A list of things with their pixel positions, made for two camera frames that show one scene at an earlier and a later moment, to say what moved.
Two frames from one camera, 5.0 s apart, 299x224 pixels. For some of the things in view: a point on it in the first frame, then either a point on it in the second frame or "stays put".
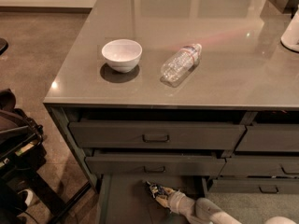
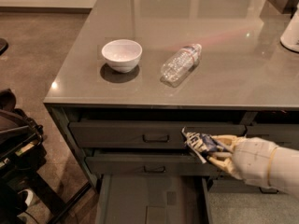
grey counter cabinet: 188,90 stays put
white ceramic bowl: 122,54 stays put
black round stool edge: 4,46 stays put
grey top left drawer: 155,135 stays put
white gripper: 178,200 → 252,160
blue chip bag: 156,189 → 202,144
